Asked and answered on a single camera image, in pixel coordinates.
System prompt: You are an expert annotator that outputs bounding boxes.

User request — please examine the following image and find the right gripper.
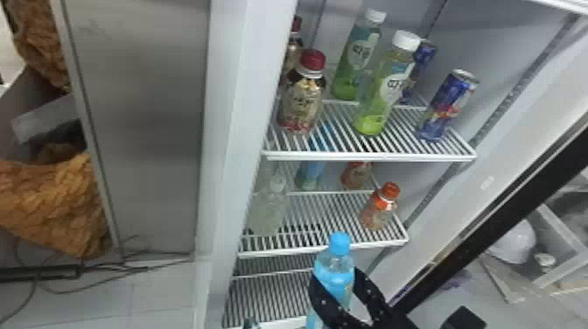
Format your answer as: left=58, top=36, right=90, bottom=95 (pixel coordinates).
left=305, top=267, right=417, bottom=329

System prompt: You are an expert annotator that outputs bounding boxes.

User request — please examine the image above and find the blue bottle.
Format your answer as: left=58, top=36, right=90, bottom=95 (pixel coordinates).
left=304, top=230, right=356, bottom=329

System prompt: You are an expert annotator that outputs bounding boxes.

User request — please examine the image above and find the orange bottle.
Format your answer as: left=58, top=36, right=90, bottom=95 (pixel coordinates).
left=339, top=160, right=373, bottom=191
left=358, top=181, right=402, bottom=231

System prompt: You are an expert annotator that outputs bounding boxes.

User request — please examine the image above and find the clear bottle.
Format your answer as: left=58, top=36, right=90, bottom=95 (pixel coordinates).
left=248, top=173, right=291, bottom=237

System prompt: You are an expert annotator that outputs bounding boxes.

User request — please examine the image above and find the teal bottle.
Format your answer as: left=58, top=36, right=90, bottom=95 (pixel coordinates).
left=293, top=160, right=327, bottom=193

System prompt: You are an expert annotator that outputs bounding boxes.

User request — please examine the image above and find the fridge door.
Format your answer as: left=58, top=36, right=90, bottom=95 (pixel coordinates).
left=367, top=17, right=588, bottom=329

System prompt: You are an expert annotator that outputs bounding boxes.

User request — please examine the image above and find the brown bottle red cap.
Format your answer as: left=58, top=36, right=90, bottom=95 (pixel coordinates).
left=276, top=47, right=329, bottom=136
left=281, top=14, right=305, bottom=86

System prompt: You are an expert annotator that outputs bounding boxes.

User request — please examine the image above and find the green bottle white cap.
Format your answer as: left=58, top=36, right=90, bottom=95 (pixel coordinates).
left=353, top=29, right=423, bottom=137
left=331, top=7, right=389, bottom=102

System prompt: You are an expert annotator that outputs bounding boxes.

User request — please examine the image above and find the blue can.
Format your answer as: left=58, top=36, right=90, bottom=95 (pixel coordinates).
left=415, top=68, right=480, bottom=142
left=399, top=39, right=438, bottom=106

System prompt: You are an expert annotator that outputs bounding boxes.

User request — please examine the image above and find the white fridge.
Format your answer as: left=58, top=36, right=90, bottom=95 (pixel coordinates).
left=49, top=0, right=588, bottom=329

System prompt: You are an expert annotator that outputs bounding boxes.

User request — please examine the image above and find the black cable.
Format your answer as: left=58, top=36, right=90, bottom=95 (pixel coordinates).
left=0, top=234, right=194, bottom=325

